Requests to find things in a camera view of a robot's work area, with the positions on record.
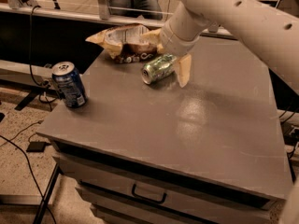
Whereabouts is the blue soda can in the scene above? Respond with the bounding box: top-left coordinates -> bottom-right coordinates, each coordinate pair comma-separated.
52,62 -> 87,108

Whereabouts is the black hanging cable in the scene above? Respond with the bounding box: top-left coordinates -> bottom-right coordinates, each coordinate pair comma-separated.
28,5 -> 59,105

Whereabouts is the black power adapter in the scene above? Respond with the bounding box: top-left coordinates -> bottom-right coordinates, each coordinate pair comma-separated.
26,142 -> 47,152

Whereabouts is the metal railing post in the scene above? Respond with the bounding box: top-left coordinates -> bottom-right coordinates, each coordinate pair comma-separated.
97,0 -> 110,20

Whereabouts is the seated person in jeans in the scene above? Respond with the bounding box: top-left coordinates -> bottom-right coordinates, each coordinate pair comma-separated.
108,0 -> 163,21

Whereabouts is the black floor cable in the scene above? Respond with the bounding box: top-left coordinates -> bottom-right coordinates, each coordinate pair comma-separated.
0,134 -> 58,224

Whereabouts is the green soda can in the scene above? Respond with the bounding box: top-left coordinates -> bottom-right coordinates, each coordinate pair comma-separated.
141,54 -> 177,85

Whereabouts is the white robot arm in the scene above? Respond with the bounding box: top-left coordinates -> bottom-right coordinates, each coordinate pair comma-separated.
142,0 -> 299,93

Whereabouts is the brown chip bag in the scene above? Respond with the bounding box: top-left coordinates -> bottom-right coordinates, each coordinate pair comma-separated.
86,23 -> 157,63

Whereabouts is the grey drawer cabinet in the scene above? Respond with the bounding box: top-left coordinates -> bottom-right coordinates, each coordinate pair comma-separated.
53,142 -> 270,224

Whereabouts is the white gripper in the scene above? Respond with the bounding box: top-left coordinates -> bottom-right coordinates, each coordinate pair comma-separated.
141,19 -> 199,88

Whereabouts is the black drawer handle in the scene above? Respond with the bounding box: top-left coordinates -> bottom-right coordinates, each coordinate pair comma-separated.
131,183 -> 167,204

